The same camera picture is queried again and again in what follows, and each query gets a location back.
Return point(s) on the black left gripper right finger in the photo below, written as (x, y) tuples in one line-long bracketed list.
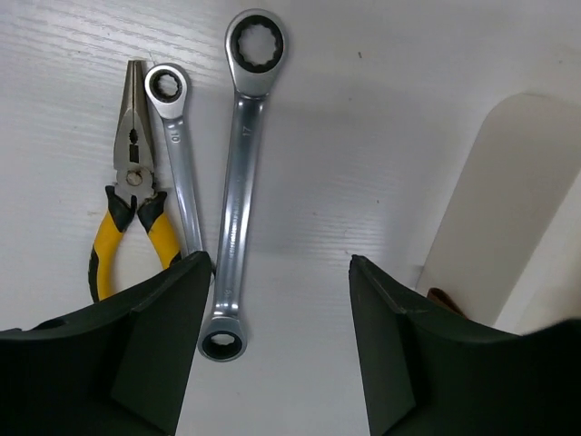
[(428, 371)]

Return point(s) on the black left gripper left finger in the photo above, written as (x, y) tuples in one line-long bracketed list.
[(117, 367)]

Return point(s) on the yellow handled pliers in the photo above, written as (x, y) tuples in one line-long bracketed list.
[(134, 193)]

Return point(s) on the small silver wrench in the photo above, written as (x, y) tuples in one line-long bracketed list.
[(166, 86)]

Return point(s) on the large silver ratchet wrench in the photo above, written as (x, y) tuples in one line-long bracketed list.
[(224, 338)]

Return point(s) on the brown bottom drawer handle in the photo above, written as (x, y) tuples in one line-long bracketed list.
[(443, 300)]

